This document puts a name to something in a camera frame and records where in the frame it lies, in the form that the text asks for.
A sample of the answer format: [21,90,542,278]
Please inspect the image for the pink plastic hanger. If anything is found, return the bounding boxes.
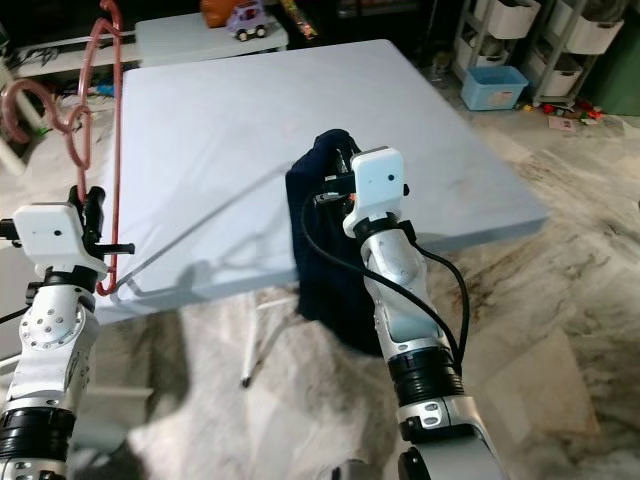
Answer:
[3,0,126,298]

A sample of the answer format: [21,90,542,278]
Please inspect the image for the dark navy garment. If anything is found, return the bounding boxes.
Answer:
[285,128,386,356]

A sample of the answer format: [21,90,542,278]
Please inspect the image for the light blue folding table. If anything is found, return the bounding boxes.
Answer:
[105,38,551,389]

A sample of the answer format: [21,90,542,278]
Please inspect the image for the light blue storage bin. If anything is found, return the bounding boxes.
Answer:
[460,65,531,111]

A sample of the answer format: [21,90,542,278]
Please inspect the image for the white purple toy car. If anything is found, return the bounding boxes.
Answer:
[225,0,273,41]

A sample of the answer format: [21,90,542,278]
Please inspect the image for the white low table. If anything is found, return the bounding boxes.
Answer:
[135,12,291,69]

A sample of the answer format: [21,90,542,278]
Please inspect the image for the orange toy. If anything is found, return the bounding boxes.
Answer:
[200,0,243,28]

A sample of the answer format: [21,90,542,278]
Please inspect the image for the white shelf trolley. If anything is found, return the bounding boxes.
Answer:
[530,0,626,96]
[455,0,526,71]

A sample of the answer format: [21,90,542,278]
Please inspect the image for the small red toys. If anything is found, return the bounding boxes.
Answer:
[540,100,606,126]

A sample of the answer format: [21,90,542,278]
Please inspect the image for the green plastic laundry basket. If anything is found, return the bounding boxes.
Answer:
[588,55,640,116]

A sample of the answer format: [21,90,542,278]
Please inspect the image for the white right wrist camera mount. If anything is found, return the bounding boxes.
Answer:
[343,147,411,239]

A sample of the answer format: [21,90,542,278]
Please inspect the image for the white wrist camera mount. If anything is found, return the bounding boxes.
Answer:
[12,203,111,286]
[343,147,411,239]

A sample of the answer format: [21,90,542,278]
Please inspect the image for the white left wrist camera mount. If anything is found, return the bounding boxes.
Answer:
[12,203,111,286]

